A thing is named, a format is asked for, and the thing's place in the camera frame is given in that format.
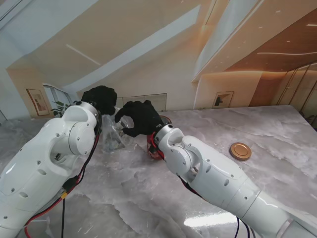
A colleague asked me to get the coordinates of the framed picture with beige shapes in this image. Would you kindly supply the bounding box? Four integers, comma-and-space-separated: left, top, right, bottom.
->
26, 88, 50, 116

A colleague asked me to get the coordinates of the clear plastic bag of tea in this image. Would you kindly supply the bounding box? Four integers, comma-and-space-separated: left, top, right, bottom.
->
101, 113, 137, 152

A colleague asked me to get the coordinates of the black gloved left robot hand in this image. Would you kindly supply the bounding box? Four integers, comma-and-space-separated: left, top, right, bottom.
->
81, 85, 118, 116

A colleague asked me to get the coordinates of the white panelled wall cabinet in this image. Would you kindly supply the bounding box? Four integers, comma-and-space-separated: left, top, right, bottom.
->
116, 93, 167, 112

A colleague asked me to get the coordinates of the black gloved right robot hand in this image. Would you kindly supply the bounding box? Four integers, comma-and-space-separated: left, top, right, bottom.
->
114, 100, 166, 138

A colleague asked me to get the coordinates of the framed picture with dark shape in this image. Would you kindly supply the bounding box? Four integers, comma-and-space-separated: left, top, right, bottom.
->
214, 91, 234, 109

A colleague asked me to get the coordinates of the round gold tin lid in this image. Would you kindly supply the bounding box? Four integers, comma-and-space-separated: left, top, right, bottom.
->
229, 142, 253, 161

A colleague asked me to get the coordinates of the red floral tea tin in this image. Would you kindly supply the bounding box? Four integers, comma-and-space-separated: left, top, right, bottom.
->
147, 115, 172, 161

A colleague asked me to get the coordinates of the large green potted plant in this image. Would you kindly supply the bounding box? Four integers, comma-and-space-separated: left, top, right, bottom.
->
51, 100, 72, 118

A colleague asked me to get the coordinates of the arched window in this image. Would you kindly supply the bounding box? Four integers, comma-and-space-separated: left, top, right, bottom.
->
43, 84, 72, 112

